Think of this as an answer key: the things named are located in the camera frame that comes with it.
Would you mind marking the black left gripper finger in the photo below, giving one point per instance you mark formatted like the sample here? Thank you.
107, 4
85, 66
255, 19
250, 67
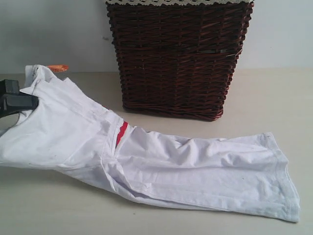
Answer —
9, 87
11, 104

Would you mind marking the white t-shirt red lettering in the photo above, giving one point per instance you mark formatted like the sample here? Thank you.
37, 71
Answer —
70, 133

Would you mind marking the dark brown wicker basket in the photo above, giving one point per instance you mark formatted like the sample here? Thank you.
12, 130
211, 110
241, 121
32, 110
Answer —
178, 61

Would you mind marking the orange shirt neck label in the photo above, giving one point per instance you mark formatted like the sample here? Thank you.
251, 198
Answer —
58, 68

